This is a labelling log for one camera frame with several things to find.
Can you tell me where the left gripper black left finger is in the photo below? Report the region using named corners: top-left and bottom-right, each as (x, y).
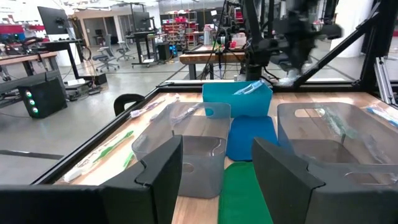
top-left (101, 134), bottom-right (184, 224)

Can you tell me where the teal plastic bin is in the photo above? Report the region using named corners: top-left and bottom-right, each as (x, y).
top-left (201, 81), bottom-right (274, 119)

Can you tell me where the shelf with red bins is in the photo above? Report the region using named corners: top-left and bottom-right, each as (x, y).
top-left (160, 10), bottom-right (200, 47)

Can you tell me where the black monitor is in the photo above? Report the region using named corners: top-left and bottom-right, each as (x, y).
top-left (132, 11), bottom-right (152, 32)
top-left (37, 6), bottom-right (71, 35)

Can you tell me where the black aluminium table frame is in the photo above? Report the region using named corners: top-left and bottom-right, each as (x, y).
top-left (30, 0), bottom-right (398, 186)

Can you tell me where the green bin lid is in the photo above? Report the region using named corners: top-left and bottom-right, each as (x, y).
top-left (217, 161), bottom-right (275, 224)

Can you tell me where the black standing desk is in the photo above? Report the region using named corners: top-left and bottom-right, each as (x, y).
top-left (124, 30), bottom-right (158, 68)

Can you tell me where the smoky grey clear bin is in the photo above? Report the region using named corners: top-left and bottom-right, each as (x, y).
top-left (277, 101), bottom-right (398, 194)
top-left (131, 101), bottom-right (232, 199)

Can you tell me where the purple toothbrush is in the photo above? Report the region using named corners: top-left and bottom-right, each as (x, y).
top-left (170, 103), bottom-right (201, 126)
top-left (129, 98), bottom-right (167, 119)

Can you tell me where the green toothbrush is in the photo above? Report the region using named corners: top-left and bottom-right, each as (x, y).
top-left (63, 130), bottom-right (135, 184)
top-left (322, 106), bottom-right (359, 140)
top-left (122, 151), bottom-right (135, 169)

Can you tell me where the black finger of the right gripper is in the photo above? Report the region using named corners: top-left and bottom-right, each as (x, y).
top-left (285, 39), bottom-right (300, 74)
top-left (297, 39), bottom-right (312, 74)

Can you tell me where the wooden workbench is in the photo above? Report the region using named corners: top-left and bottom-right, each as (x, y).
top-left (179, 45), bottom-right (249, 80)

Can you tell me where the black computer with green lights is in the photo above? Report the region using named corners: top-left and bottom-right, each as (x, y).
top-left (17, 76), bottom-right (68, 119)

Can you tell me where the wooden desk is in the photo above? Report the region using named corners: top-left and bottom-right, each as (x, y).
top-left (0, 51), bottom-right (58, 82)

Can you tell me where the blue bin lid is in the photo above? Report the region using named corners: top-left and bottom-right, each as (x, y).
top-left (225, 115), bottom-right (279, 162)

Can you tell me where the white pillar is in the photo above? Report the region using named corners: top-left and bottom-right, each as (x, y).
top-left (329, 0), bottom-right (375, 58)

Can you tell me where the grey office chair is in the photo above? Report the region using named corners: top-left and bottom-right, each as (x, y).
top-left (116, 40), bottom-right (136, 62)
top-left (91, 34), bottom-right (121, 73)

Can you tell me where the silver aluminium extrusion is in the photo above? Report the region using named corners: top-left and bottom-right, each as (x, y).
top-left (374, 57), bottom-right (397, 106)

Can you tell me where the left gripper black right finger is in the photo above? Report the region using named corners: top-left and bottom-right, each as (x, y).
top-left (251, 137), bottom-right (326, 224)

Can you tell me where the black frame handle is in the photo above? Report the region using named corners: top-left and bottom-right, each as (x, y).
top-left (113, 93), bottom-right (146, 117)

